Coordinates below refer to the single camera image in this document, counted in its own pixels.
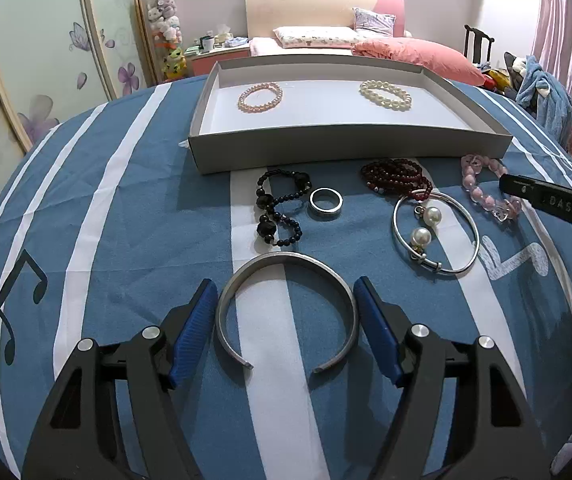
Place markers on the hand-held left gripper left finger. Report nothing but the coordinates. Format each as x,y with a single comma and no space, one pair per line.
198,320

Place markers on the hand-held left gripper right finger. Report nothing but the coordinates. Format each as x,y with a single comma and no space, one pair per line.
375,320

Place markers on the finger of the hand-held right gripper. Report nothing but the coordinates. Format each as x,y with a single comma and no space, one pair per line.
518,187

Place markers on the thin silver bangle with pearls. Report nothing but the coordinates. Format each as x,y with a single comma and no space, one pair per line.
471,230

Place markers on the silver cuff bangle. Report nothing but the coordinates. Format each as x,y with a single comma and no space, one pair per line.
286,259

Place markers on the white cardboard box tray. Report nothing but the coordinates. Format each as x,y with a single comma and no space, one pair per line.
345,110

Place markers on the blue garment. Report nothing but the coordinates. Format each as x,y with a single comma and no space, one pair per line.
548,95

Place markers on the red and yellow toy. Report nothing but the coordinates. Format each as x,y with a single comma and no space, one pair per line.
495,80

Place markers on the blue white striped tablecloth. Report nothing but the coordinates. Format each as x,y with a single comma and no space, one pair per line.
131,210

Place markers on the dark wooden chair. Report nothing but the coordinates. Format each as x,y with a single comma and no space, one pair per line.
478,35

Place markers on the pink pillow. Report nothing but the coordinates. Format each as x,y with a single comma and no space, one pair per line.
415,55

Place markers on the purple patterned pillow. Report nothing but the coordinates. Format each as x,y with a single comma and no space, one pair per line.
373,21

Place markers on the white floral pillow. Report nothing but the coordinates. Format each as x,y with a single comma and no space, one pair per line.
316,36

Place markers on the pink nightstand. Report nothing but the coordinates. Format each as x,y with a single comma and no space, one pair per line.
206,62

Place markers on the white mug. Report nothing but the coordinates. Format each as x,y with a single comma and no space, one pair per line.
207,44

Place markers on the pink bed sheet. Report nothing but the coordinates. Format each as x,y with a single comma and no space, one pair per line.
266,47

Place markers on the tissue box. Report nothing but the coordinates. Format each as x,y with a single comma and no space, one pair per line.
224,36

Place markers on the cream and pink headboard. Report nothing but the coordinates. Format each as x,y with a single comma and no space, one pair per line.
296,7

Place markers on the column of plush toys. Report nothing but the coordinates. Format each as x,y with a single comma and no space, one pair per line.
166,20

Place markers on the floral sliding wardrobe doors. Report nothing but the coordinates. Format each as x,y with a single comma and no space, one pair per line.
41,50

